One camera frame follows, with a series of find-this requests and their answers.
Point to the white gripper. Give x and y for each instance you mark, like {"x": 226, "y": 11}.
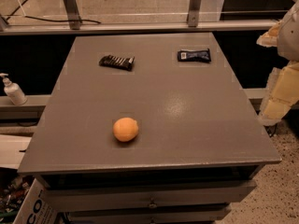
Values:
{"x": 289, "y": 36}

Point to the black chocolate rxbar wrapper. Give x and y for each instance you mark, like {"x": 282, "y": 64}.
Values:
{"x": 117, "y": 62}

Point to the blue blueberry rxbar wrapper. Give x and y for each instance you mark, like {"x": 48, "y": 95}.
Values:
{"x": 201, "y": 56}

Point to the grey drawer cabinet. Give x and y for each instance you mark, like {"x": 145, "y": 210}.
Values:
{"x": 199, "y": 143}

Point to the orange fruit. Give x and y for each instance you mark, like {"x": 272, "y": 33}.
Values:
{"x": 125, "y": 129}

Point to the white pump dispenser bottle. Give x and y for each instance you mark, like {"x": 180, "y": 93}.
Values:
{"x": 13, "y": 91}

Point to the white cardboard box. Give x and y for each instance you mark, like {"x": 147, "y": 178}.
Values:
{"x": 34, "y": 209}

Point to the metal railing frame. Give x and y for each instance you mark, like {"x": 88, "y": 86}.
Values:
{"x": 97, "y": 17}

